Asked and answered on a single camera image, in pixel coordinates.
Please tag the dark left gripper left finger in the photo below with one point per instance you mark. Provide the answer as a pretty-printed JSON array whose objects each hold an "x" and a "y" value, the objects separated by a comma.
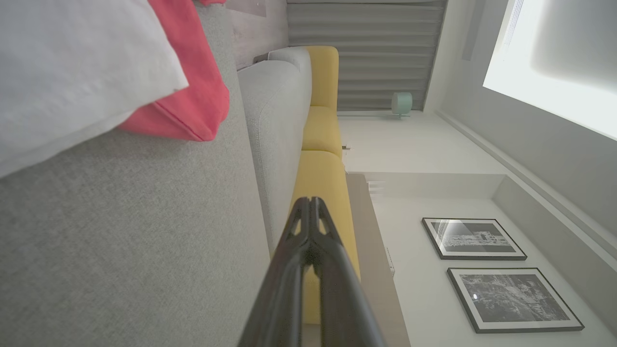
[{"x": 284, "y": 289}]

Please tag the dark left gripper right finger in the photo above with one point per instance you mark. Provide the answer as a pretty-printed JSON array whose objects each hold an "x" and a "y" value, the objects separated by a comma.
[{"x": 337, "y": 299}]

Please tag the red white baseball jacket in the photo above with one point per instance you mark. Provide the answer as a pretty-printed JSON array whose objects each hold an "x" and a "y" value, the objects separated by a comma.
[{"x": 72, "y": 72}]

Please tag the black framed monochrome picture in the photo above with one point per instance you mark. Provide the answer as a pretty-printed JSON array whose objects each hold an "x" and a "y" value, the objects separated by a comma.
[
  {"x": 475, "y": 238},
  {"x": 513, "y": 299}
]

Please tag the grey sofa seat cushion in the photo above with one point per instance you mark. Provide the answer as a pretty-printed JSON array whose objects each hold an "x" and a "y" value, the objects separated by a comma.
[{"x": 135, "y": 241}]

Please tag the grey sofa back cushion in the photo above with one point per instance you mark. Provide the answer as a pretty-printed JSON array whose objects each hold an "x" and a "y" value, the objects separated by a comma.
[{"x": 279, "y": 120}]

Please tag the pale green floor lamp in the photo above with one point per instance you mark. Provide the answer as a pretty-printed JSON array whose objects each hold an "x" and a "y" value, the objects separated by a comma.
[{"x": 402, "y": 103}]

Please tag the grey window curtain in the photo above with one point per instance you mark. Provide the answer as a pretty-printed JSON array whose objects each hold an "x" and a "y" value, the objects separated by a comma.
[{"x": 376, "y": 48}]

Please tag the red shorts with white stripes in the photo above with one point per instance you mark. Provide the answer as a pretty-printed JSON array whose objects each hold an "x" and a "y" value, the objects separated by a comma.
[{"x": 212, "y": 2}]

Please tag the beige wooden wall ledge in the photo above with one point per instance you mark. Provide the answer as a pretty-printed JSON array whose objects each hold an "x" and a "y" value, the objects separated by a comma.
[{"x": 376, "y": 270}]

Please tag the white wall socket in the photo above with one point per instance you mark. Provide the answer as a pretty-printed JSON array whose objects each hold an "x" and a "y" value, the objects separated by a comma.
[{"x": 390, "y": 262}]

